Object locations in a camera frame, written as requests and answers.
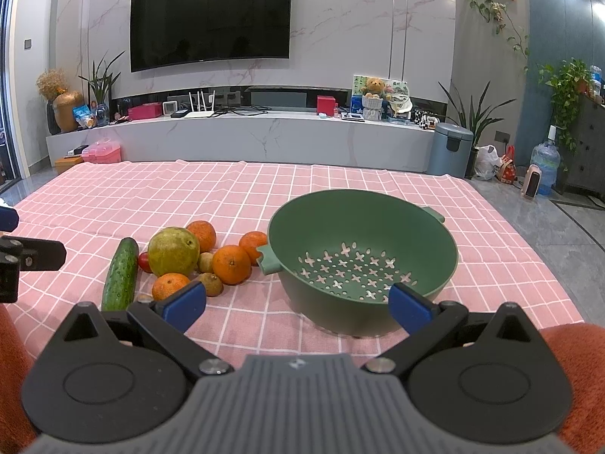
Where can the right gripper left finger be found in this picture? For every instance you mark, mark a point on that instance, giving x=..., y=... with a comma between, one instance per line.
x=106, y=377

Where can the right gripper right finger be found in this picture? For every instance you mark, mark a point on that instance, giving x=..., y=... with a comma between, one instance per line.
x=490, y=378

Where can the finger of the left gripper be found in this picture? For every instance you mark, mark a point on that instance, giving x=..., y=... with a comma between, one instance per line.
x=24, y=255

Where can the green cucumber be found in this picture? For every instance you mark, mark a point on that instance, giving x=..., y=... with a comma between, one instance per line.
x=121, y=279

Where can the orange front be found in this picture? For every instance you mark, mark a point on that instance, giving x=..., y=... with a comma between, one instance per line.
x=168, y=284

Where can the orange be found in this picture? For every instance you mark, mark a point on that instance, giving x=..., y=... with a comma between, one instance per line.
x=168, y=284
x=231, y=264
x=205, y=234
x=250, y=242

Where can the red cherry tomato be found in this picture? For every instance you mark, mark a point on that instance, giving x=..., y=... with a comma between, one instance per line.
x=143, y=262

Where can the brown longan fruit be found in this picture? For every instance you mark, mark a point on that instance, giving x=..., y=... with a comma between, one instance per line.
x=205, y=262
x=212, y=284

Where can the yellow-green pear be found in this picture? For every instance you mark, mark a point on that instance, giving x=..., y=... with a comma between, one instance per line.
x=173, y=250

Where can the small longan fruit front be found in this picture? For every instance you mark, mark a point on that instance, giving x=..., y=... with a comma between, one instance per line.
x=145, y=299

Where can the orange cardboard box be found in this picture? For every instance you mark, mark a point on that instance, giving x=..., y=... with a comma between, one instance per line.
x=61, y=165

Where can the pink storage box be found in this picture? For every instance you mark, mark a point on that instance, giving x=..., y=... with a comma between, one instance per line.
x=102, y=152

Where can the gold vase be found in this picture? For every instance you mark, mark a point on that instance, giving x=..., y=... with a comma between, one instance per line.
x=63, y=109

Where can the pink checkered tablecloth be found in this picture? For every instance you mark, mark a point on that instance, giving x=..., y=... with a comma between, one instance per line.
x=92, y=207

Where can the potted plant left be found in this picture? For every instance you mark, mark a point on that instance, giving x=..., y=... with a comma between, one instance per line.
x=100, y=83

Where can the green colander bowl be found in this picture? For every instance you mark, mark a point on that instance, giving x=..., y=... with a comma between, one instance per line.
x=337, y=254

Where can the magenta box on console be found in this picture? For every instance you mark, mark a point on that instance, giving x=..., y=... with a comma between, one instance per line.
x=145, y=111

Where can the pink small heater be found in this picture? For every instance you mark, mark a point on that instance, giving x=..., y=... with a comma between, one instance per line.
x=531, y=182

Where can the white plastic bag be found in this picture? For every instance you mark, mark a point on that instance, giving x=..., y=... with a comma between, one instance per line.
x=487, y=162

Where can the grey drawer cabinet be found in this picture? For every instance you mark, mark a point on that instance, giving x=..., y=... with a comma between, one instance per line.
x=585, y=165

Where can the blue water jug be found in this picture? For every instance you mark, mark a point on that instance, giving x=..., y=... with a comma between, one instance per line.
x=547, y=158

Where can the white wifi router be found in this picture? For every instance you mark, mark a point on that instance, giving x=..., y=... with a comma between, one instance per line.
x=201, y=105

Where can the blue-grey trash bin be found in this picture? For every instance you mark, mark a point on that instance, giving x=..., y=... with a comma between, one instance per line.
x=451, y=148

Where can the grey tv console bench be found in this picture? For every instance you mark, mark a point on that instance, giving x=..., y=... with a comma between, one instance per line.
x=273, y=137

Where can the hanging ivy plant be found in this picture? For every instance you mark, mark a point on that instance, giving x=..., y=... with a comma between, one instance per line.
x=568, y=82

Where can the teddy bear toy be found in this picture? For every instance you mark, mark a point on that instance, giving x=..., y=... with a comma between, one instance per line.
x=374, y=86

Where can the red box on console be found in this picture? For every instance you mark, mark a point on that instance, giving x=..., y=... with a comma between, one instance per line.
x=326, y=105

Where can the black wall television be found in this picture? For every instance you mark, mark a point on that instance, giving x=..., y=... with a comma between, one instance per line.
x=176, y=32

